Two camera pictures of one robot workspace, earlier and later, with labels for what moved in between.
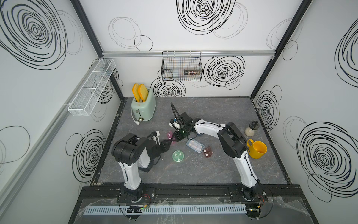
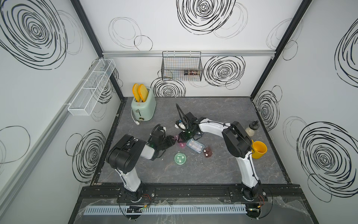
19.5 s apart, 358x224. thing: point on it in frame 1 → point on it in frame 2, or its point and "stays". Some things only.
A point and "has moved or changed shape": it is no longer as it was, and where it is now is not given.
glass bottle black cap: (253, 126) stays
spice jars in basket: (190, 72) stays
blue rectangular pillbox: (196, 145) stays
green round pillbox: (178, 156) has moved or changed shape
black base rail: (190, 194) stays
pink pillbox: (169, 135) has moved or changed shape
